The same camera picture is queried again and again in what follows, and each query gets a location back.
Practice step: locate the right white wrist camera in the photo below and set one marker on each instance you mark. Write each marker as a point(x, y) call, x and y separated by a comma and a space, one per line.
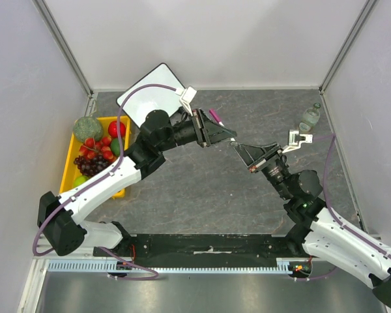
point(295, 141)

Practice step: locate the green pear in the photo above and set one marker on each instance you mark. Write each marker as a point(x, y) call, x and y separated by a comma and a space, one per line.
point(80, 180)

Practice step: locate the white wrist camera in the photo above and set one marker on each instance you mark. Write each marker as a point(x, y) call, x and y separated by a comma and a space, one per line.
point(295, 141)
point(186, 96)

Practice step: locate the green netted melon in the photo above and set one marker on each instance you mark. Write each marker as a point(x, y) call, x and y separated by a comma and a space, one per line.
point(88, 127)

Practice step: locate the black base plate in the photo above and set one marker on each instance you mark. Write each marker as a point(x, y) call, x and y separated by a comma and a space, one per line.
point(209, 250)

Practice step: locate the white slotted cable duct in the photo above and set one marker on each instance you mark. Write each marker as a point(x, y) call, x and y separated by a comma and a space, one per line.
point(116, 267)

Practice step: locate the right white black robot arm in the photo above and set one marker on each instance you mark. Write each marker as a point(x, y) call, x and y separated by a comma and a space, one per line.
point(319, 230)

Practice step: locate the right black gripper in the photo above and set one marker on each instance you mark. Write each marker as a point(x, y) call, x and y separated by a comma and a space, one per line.
point(264, 159)

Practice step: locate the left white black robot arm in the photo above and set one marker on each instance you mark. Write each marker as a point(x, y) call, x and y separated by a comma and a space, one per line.
point(62, 218)

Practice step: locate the red apple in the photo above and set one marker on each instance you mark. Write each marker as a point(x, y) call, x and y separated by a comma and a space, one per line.
point(116, 128)

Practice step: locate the red strawberry cluster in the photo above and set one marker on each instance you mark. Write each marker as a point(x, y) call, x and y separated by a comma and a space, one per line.
point(92, 148)

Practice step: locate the white whiteboard black frame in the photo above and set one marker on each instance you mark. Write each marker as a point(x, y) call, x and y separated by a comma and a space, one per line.
point(152, 98)

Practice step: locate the yellow plastic bin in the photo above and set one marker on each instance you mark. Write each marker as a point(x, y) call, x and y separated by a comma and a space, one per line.
point(70, 171)

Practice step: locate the purple grape bunch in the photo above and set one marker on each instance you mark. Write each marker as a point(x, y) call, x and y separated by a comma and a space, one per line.
point(91, 167)

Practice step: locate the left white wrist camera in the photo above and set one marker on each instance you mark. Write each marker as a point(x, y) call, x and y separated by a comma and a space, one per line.
point(186, 96)

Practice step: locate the green lime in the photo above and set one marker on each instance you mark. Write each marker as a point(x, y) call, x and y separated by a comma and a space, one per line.
point(115, 147)

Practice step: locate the clear glass bottle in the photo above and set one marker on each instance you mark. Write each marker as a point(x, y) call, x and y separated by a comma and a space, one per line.
point(310, 118)

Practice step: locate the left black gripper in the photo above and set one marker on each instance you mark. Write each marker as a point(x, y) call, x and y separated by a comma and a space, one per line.
point(207, 131)

